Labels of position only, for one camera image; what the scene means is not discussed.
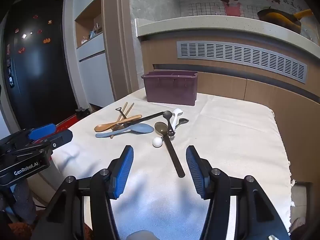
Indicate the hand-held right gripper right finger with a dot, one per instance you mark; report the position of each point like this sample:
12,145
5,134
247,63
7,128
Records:
197,172

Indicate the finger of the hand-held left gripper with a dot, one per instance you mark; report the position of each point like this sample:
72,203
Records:
61,137
41,131

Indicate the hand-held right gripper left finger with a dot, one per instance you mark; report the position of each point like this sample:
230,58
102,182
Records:
123,170

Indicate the white ball-ended utensil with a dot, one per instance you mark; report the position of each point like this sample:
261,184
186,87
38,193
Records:
157,142

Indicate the dark grey metal spoon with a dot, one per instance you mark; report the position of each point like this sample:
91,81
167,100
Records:
183,121

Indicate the metal shovel-shaped spoon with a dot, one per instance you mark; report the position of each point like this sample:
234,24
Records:
122,115

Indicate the wooden chopstick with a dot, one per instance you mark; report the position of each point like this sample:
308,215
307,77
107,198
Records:
125,108
131,106

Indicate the white plastic spoon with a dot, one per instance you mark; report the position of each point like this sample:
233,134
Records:
178,112

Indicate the purple plastic utensil box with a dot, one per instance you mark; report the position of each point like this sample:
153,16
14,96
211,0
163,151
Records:
170,90

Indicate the red floor mat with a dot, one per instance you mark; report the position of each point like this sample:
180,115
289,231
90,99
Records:
70,123

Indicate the dark shoes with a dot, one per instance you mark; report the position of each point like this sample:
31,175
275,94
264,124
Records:
82,110

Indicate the cream tablecloth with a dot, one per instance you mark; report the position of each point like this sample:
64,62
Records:
225,135

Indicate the black refrigerator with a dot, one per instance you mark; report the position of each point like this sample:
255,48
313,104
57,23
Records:
37,80

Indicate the white cabinet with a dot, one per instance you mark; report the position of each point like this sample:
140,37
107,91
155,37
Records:
96,72

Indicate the group of fridge magnets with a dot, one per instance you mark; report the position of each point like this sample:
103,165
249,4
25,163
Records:
46,40

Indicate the grey vent grille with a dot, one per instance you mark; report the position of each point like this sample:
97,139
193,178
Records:
240,57

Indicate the beige stone countertop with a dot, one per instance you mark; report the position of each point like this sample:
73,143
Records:
200,23

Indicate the wooden wall shelf niche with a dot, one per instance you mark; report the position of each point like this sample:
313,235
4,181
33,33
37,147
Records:
91,27

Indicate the cartoon wall sticker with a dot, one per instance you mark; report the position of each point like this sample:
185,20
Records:
230,2

